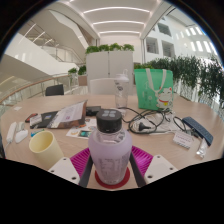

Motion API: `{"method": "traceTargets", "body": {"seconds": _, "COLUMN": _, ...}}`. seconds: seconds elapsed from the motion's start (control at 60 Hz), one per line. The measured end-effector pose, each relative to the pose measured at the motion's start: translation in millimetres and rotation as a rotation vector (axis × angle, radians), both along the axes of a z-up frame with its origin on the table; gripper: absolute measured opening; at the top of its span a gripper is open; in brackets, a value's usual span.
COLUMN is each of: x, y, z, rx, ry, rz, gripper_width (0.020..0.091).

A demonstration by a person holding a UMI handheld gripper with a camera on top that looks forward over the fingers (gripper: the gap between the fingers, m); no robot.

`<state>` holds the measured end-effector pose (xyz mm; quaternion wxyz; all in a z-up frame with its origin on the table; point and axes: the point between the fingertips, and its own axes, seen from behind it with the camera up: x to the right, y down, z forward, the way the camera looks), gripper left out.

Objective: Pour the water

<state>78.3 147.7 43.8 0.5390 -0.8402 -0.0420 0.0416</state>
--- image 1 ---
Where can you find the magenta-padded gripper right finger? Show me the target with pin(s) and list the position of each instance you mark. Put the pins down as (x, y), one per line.
(160, 166)

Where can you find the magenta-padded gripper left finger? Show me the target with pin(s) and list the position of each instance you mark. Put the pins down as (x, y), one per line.
(63, 168)

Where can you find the purple drink bottle black cap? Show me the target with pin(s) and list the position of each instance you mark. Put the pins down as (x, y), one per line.
(110, 150)

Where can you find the pale yellow mug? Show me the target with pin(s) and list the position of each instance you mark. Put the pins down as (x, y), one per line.
(45, 150)

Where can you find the white printed card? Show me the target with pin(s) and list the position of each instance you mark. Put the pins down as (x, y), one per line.
(182, 139)

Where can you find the colourful printed cards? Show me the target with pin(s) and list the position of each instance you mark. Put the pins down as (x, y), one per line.
(80, 133)

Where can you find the teal stick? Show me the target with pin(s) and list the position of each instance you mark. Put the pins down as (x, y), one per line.
(36, 133)

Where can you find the white plastic packet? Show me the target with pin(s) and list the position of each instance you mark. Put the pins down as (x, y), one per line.
(202, 148)

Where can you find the white computer mouse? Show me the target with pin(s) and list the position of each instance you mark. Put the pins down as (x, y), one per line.
(21, 136)

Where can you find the dark blue flat case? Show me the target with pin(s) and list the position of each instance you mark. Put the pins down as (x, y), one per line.
(198, 130)

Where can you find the open printed booklet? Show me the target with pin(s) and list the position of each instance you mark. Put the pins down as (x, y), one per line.
(70, 115)

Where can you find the white label card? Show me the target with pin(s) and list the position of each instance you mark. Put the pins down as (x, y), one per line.
(35, 120)

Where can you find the small white device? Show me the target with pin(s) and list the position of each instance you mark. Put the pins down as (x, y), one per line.
(20, 126)

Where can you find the small red-edged dark case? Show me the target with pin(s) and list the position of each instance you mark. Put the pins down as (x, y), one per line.
(30, 117)

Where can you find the white power strip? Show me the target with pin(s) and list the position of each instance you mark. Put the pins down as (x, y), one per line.
(11, 132)

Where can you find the small black box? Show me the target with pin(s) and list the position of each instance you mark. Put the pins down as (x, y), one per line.
(93, 110)

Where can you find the white paper sheet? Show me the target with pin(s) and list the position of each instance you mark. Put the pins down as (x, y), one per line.
(17, 108)

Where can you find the green tote bag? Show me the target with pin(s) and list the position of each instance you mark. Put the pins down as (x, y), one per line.
(153, 90)

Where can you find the black chair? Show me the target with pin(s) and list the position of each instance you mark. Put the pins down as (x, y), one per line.
(54, 90)

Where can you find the clear shaker bottle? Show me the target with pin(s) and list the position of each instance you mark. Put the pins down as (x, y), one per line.
(121, 91)

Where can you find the white chair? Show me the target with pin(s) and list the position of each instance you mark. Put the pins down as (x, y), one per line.
(101, 86)

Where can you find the potted plants by railing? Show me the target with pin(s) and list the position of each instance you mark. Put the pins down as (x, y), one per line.
(77, 71)

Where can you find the row of green hedge plants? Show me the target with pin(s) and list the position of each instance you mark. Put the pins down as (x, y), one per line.
(196, 75)

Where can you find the white cabinet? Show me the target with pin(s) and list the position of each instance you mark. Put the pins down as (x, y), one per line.
(110, 70)

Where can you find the green plants on cabinet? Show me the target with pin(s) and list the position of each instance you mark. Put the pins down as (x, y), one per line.
(110, 47)

